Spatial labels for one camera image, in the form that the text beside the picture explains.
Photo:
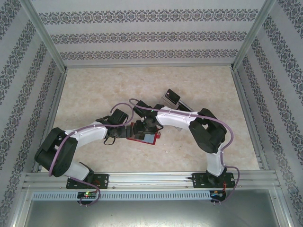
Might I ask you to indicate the grey metal panel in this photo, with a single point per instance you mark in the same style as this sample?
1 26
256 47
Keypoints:
151 215

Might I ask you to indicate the aluminium frame post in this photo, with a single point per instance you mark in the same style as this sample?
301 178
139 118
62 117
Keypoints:
45 35
252 35

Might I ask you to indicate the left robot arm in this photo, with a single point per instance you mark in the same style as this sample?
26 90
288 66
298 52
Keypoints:
92 137

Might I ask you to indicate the aluminium side rail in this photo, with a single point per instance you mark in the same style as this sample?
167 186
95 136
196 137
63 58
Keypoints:
243 94
58 94

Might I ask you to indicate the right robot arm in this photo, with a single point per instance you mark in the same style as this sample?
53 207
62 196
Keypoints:
175 118

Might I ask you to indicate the small circuit board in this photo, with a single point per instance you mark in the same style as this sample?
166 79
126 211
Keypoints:
217 193
87 195

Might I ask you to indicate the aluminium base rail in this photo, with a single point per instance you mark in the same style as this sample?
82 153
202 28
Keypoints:
151 180

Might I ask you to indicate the clear acrylic card stand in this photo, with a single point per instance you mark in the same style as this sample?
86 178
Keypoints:
166 101

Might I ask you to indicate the red card holder wallet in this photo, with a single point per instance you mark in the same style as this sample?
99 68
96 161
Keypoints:
150 138

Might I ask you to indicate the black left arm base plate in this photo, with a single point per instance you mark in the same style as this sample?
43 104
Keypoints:
104 180

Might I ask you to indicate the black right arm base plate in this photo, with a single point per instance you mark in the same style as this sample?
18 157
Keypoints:
197 182

